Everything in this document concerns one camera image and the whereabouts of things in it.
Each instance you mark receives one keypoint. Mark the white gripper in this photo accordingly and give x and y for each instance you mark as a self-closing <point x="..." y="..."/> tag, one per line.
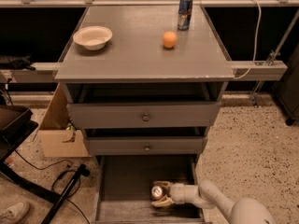
<point x="177" y="193"/>

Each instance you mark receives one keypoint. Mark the orange soda can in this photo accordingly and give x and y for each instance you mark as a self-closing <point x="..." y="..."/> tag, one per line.
<point x="157" y="193"/>

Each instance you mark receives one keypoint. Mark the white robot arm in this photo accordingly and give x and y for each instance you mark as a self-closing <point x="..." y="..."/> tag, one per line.
<point x="207" y="195"/>

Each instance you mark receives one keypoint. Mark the bottom grey drawer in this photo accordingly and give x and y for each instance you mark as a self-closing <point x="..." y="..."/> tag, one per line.
<point x="124" y="186"/>

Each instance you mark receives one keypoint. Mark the grey drawer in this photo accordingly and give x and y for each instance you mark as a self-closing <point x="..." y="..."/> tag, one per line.
<point x="124" y="186"/>
<point x="147" y="115"/>
<point x="146" y="145"/>

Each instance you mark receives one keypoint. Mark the top grey drawer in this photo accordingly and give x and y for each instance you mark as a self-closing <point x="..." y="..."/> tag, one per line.
<point x="147" y="115"/>

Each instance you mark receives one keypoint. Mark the middle grey drawer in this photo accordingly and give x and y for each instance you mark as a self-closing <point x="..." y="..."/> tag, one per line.
<point x="146" y="145"/>

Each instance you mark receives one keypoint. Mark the grey drawer cabinet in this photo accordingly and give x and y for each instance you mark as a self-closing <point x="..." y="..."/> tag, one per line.
<point x="135" y="67"/>

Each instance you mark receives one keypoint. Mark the blue energy drink can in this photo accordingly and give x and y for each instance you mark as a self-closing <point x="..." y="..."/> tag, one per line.
<point x="184" y="14"/>

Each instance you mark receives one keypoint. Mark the black stand leg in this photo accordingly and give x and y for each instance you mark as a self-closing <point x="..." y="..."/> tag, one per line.
<point x="82" y="170"/>

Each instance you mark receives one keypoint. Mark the cardboard box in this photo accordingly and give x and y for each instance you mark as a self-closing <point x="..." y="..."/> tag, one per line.
<point x="58" y="135"/>

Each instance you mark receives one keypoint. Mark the white shoe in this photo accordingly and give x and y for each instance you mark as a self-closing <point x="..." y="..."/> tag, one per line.
<point x="15" y="213"/>

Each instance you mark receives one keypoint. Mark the orange fruit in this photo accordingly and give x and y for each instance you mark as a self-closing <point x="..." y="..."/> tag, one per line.
<point x="169" y="40"/>

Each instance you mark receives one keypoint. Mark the black chair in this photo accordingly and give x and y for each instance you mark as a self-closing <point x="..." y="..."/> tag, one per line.
<point x="15" y="126"/>

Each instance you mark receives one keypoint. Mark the white bowl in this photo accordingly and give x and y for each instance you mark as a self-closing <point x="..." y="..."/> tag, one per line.
<point x="92" y="37"/>

